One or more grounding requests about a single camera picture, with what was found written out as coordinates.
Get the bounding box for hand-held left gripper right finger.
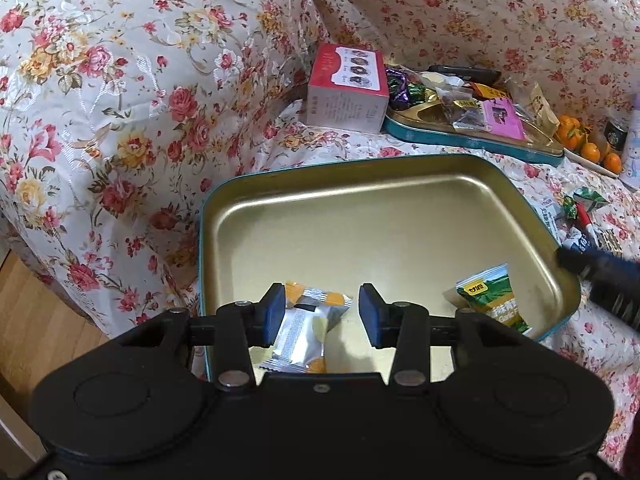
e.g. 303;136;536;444
359;282;526;391

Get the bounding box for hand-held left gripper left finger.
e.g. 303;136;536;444
115;282;286;393

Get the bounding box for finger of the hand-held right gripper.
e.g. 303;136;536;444
556;242;601;281

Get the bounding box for black white snack packet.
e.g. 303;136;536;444
560;227;596;256

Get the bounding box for silver yellow snack packet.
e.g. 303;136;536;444
250;281;353;375

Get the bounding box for green snack packet yellow logo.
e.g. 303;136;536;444
455;262;533;338

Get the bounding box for gold tin box teal sides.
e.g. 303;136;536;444
198;154;582;383

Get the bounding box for red white snack packet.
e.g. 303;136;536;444
575;205;601;241

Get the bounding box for white printed snack packet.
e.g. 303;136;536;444
537;200;566;236

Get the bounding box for pale green folded packet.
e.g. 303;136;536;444
570;186;612;211

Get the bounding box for pale rectangular fruit plate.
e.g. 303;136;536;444
562;145;621;178

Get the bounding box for white rabbit print bottle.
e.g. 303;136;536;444
620;105;640;191

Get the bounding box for pile of mandarin oranges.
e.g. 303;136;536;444
555;115;623;173

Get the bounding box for dark coffee can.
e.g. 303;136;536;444
602;107;632;158

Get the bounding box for brown paper packet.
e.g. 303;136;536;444
520;80;561;136

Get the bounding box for pink snack packet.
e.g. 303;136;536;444
477;97;528;141

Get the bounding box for teal gold tin lid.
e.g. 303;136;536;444
382;92;566;168

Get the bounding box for clear packet dark filling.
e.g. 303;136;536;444
440;90;486;131

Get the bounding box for black remote control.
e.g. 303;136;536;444
427;64;503;86

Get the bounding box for cream wrapped candy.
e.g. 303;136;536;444
420;71;463;90

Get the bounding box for red pink carton box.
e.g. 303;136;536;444
306;43;391;134

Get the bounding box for purple foil candy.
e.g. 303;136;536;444
385;65;413;98

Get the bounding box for floral cloth cover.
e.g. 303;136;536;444
0;0;640;466

